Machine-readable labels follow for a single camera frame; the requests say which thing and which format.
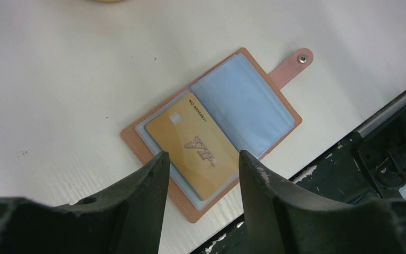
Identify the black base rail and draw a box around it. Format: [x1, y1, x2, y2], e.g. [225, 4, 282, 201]
[190, 75, 406, 254]

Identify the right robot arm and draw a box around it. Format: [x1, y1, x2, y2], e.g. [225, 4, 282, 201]
[352, 106, 406, 199]

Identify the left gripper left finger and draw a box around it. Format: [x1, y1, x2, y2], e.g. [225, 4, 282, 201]
[0, 152, 170, 253]

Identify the gold VIP credit card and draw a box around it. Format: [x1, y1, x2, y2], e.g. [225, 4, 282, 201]
[145, 93, 238, 200]

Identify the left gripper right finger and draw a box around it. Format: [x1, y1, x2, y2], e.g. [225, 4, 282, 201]
[238, 150, 406, 253]

